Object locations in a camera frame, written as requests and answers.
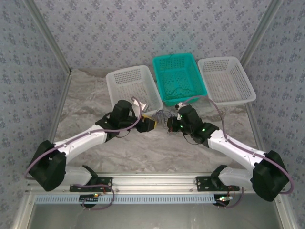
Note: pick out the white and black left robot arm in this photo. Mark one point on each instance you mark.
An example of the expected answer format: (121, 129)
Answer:
(78, 143)

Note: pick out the white perforated plastic basket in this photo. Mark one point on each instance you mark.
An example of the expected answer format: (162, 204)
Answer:
(226, 81)
(128, 78)

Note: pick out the teal perforated plastic basket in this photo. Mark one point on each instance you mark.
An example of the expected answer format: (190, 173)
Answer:
(178, 78)

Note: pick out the small black controller board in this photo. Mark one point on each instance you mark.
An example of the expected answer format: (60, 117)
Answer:
(222, 201)
(89, 200)

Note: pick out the grey metal panel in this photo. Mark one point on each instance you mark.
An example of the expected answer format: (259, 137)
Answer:
(155, 217)

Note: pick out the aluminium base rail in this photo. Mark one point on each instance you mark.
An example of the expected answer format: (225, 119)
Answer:
(155, 181)

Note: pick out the aluminium frame side rail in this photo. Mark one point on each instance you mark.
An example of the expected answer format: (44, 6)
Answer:
(59, 107)
(286, 214)

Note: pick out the aluminium frame corner post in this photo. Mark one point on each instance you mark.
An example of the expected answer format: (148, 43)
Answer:
(262, 26)
(43, 23)

